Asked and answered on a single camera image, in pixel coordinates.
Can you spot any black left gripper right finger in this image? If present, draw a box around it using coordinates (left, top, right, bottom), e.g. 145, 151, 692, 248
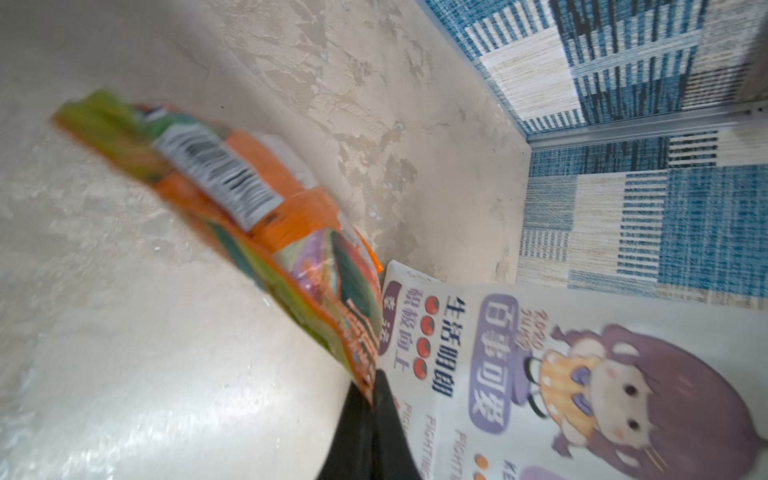
371, 370, 421, 480

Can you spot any orange snack bag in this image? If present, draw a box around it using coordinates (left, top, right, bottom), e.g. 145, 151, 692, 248
53, 90, 382, 398

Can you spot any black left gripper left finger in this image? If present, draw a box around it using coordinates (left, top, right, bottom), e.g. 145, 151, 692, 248
317, 384, 374, 480

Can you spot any white paper bag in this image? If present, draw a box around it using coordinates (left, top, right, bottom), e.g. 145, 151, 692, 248
379, 261, 767, 479

